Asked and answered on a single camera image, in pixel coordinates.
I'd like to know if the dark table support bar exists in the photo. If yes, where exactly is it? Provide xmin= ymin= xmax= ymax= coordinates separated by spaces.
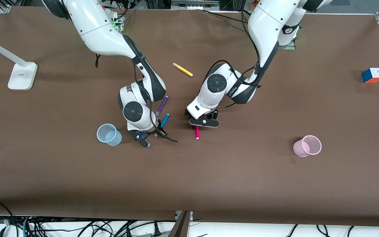
xmin=168 ymin=211 xmax=190 ymax=237

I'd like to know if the white desk lamp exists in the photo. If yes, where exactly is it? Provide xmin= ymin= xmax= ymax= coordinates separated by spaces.
xmin=0 ymin=33 xmax=38 ymax=91

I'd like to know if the black plug with cable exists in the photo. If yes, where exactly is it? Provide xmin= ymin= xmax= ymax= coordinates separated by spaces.
xmin=124 ymin=221 xmax=162 ymax=237

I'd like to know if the translucent blue plastic cup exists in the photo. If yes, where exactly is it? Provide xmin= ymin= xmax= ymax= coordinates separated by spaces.
xmin=96 ymin=123 xmax=123 ymax=146

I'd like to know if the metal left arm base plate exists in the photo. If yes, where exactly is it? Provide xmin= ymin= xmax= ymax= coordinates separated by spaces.
xmin=277 ymin=38 xmax=296 ymax=50

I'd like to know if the grey metal box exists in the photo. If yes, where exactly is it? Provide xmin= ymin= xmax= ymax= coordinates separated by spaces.
xmin=171 ymin=0 xmax=220 ymax=10

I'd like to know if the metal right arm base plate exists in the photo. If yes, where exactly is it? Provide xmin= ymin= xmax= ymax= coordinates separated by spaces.
xmin=112 ymin=13 xmax=125 ymax=33

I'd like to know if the blue marker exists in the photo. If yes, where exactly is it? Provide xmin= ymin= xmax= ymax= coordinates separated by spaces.
xmin=154 ymin=113 xmax=170 ymax=137

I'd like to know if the colourful puzzle cube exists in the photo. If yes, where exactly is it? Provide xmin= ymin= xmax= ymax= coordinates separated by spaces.
xmin=361 ymin=67 xmax=379 ymax=84

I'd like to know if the brown table cover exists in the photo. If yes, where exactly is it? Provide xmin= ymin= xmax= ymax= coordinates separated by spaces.
xmin=0 ymin=7 xmax=379 ymax=227

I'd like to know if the purple marker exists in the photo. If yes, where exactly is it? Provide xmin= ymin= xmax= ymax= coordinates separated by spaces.
xmin=156 ymin=95 xmax=169 ymax=118

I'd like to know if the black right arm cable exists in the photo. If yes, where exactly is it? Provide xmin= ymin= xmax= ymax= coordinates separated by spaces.
xmin=96 ymin=54 xmax=179 ymax=143

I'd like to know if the white metal bracket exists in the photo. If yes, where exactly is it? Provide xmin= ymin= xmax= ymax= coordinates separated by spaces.
xmin=175 ymin=211 xmax=193 ymax=222

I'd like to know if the long black table cable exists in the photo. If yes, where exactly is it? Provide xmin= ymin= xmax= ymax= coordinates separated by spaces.
xmin=203 ymin=9 xmax=251 ymax=23

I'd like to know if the translucent pink plastic cup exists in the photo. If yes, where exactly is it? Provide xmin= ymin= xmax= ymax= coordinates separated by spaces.
xmin=293 ymin=135 xmax=322 ymax=157

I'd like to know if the yellow marker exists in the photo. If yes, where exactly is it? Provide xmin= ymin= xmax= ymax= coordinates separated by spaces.
xmin=172 ymin=62 xmax=193 ymax=77

